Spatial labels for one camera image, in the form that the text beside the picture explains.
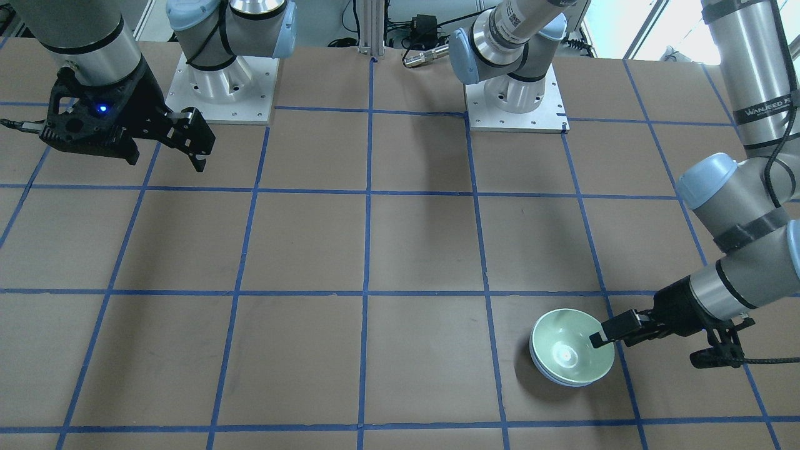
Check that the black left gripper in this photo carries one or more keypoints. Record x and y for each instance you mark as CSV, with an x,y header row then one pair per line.
x,y
676,309

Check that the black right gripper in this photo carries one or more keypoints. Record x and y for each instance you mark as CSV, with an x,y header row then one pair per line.
x,y
146,102

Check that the green bowl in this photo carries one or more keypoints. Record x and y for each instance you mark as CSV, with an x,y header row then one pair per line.
x,y
564,328

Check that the blue bowl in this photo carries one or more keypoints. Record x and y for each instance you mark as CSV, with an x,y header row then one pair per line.
x,y
569,368

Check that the silver metal cylinder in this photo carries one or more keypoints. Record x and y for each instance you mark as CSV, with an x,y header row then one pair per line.
x,y
426,57

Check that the black power brick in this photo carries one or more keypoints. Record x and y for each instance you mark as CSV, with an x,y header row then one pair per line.
x,y
423,32

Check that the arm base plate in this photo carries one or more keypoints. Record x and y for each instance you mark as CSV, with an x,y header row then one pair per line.
x,y
241,93
504,104

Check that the aluminium frame post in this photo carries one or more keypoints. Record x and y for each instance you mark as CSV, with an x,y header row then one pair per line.
x,y
371,28

